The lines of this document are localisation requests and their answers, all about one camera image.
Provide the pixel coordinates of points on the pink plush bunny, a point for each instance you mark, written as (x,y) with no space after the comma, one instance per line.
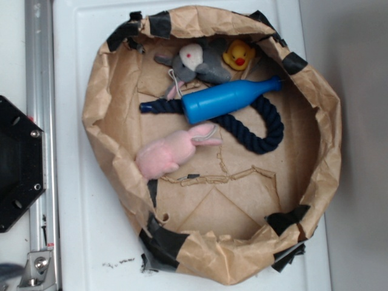
(167,154)

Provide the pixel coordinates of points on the grey plush bunny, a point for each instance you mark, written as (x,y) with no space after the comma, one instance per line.
(201,60)

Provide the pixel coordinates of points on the blue plastic bottle toy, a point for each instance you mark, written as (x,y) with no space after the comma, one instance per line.
(225,98)

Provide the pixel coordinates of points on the brown paper bag bin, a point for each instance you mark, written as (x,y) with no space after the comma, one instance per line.
(227,213)

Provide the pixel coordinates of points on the yellow rubber duck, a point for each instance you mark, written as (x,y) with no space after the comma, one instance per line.
(238,55)

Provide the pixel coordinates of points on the white tray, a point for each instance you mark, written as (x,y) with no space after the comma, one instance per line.
(99,249)

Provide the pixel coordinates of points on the dark blue rope toy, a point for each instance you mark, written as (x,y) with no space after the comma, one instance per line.
(252,142)

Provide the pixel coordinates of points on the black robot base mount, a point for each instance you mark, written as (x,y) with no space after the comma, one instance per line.
(22,164)

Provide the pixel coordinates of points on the aluminium extrusion rail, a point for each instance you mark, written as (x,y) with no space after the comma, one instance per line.
(43,214)

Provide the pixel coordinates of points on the metal corner bracket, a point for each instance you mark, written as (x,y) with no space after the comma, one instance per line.
(39,272)

